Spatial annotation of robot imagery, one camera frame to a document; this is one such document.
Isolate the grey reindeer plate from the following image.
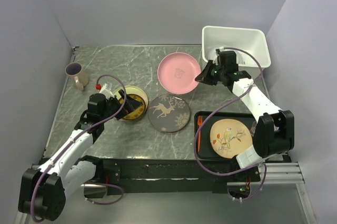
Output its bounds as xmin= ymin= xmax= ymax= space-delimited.
xmin=147 ymin=94 xmax=191 ymax=133

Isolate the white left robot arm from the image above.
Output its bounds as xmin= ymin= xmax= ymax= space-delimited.
xmin=18 ymin=90 xmax=142 ymax=222

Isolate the yellow black patterned plate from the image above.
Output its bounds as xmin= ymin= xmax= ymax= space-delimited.
xmin=120 ymin=85 xmax=148 ymax=122

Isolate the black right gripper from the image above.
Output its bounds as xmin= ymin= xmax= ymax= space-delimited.
xmin=196 ymin=60 xmax=226 ymax=86

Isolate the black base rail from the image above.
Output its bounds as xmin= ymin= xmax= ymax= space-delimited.
xmin=82 ymin=155 xmax=260 ymax=195

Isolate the beige bird plate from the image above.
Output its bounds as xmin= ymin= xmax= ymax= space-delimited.
xmin=210 ymin=119 xmax=253 ymax=159

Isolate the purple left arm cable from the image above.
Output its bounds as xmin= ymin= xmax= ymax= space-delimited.
xmin=30 ymin=74 xmax=130 ymax=222

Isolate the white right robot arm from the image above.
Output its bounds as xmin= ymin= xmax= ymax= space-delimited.
xmin=195 ymin=47 xmax=294 ymax=181

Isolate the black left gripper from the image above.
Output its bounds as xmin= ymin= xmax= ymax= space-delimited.
xmin=100 ymin=89 xmax=142 ymax=122

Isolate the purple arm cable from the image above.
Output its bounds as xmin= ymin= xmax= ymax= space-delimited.
xmin=193 ymin=47 xmax=267 ymax=202
xmin=30 ymin=74 xmax=130 ymax=222

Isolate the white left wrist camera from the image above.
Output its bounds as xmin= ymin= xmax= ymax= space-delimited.
xmin=95 ymin=82 xmax=113 ymax=99

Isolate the pink mug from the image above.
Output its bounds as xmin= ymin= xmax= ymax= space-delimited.
xmin=65 ymin=62 xmax=89 ymax=91

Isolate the white plastic bin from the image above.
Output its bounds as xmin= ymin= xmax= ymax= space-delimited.
xmin=202 ymin=26 xmax=271 ymax=68

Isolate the black tray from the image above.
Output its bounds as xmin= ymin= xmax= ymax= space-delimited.
xmin=196 ymin=112 xmax=256 ymax=160

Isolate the orange plastic fork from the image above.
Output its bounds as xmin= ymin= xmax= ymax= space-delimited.
xmin=197 ymin=115 xmax=203 ymax=152

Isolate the pink plate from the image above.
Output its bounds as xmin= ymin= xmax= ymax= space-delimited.
xmin=157 ymin=52 xmax=201 ymax=95

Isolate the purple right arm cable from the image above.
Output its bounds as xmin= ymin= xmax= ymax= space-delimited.
xmin=193 ymin=47 xmax=267 ymax=202

